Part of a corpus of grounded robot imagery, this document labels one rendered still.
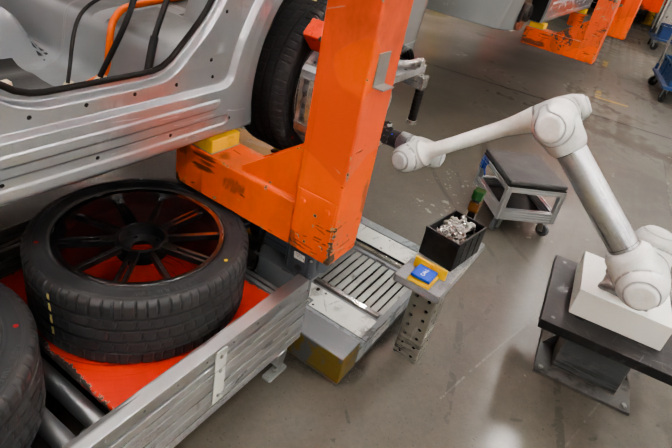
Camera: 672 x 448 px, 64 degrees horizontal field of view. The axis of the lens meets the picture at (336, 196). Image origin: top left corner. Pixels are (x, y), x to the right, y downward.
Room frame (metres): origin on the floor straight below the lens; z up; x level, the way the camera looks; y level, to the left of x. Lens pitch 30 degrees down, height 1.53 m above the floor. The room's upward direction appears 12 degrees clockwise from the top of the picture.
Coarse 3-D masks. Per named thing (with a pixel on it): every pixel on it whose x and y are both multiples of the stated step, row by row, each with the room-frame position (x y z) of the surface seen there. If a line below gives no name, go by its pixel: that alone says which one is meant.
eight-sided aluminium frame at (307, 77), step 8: (312, 56) 1.82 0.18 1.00; (304, 64) 1.81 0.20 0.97; (312, 64) 1.80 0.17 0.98; (304, 72) 1.79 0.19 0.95; (312, 72) 1.77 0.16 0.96; (304, 80) 1.79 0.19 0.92; (312, 80) 1.77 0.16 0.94; (304, 88) 1.79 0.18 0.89; (312, 88) 1.77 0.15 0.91; (304, 96) 1.80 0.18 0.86; (296, 104) 1.79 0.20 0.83; (304, 104) 1.81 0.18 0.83; (296, 112) 1.79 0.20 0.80; (304, 112) 1.81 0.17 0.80; (296, 120) 1.79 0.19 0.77; (304, 120) 1.77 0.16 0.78; (296, 128) 1.79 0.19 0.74; (304, 128) 1.77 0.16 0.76; (304, 136) 1.84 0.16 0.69
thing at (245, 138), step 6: (240, 132) 3.19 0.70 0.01; (246, 132) 3.20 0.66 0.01; (240, 138) 3.10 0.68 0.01; (246, 138) 3.12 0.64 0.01; (252, 138) 3.14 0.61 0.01; (246, 144) 3.04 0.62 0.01; (252, 144) 3.05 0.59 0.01; (258, 144) 3.07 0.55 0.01; (264, 144) 3.09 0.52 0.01; (258, 150) 2.99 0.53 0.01; (264, 150) 3.01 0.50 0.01; (270, 150) 3.02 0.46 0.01
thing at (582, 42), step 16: (608, 0) 5.04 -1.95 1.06; (592, 16) 5.07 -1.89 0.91; (608, 16) 5.02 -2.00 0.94; (528, 32) 5.30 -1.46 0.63; (544, 32) 5.24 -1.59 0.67; (560, 32) 5.19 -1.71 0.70; (576, 32) 5.13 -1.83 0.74; (592, 32) 5.05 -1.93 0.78; (544, 48) 5.21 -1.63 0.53; (560, 48) 5.15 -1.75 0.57; (576, 48) 5.09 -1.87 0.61; (592, 48) 5.02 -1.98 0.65
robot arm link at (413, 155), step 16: (528, 112) 1.90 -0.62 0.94; (480, 128) 1.93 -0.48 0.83; (496, 128) 1.92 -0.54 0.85; (512, 128) 1.90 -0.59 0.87; (528, 128) 1.88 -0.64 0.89; (416, 144) 1.90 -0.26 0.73; (432, 144) 1.89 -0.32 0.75; (448, 144) 1.87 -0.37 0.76; (464, 144) 1.88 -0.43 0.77; (400, 160) 1.85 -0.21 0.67; (416, 160) 1.86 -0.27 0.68
